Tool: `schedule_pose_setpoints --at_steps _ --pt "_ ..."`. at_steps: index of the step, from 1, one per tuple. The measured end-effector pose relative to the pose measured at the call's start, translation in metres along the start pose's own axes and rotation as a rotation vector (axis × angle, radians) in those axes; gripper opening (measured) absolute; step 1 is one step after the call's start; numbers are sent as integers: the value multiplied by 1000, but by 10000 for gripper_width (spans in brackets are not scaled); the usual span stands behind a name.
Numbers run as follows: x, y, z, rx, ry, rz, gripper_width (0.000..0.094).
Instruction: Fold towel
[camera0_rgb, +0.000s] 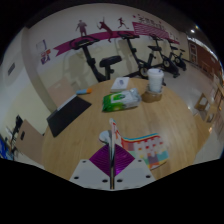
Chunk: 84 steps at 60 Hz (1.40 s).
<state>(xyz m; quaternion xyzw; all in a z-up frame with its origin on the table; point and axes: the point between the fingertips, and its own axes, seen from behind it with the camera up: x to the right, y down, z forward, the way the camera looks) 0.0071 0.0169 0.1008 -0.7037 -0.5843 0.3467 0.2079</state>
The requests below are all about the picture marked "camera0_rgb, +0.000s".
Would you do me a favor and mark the white flat box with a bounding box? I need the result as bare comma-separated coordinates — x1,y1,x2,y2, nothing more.
109,76,131,93

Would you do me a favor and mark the brown round coaster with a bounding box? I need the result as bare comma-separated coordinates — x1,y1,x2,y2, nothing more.
141,87,164,104

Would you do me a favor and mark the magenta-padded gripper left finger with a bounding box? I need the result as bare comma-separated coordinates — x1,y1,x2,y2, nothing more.
69,143,113,190

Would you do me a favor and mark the light wooden chair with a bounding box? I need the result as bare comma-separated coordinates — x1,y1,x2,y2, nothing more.
48,81,76,108
14,119,46,164

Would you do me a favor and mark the dark wall sign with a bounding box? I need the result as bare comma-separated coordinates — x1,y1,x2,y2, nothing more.
7,61,17,76

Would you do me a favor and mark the wall poster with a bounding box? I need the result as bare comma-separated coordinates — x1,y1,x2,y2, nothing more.
35,39,53,66

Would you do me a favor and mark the colourful checked towel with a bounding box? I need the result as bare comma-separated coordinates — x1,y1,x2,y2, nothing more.
98,118,170,190

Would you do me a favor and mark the green wet wipes pack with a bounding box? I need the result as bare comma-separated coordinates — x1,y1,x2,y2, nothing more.
101,87,142,113

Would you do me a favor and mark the black exercise bikes group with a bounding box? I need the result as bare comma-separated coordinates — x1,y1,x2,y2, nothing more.
68,31,188,83

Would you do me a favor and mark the orange and blue marker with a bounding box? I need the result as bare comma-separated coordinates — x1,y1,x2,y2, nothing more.
75,87,93,95

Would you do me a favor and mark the dark grey laptop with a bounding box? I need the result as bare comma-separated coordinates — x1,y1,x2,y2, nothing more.
45,94,93,138

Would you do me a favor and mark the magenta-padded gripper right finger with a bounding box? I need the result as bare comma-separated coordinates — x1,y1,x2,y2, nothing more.
112,143,157,190

